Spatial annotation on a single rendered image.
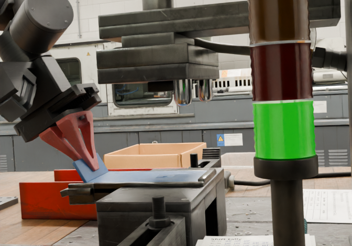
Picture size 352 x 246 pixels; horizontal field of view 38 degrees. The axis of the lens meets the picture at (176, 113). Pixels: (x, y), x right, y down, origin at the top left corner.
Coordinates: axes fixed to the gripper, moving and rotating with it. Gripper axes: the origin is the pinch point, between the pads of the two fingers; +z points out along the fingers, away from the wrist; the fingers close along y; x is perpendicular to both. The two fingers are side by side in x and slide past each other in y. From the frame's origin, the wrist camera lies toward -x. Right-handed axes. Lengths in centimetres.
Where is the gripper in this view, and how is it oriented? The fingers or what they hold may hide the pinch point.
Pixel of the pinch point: (91, 166)
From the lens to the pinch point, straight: 66.0
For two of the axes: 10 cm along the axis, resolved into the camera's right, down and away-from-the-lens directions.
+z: 5.2, 8.5, -0.5
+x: 2.5, -0.9, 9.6
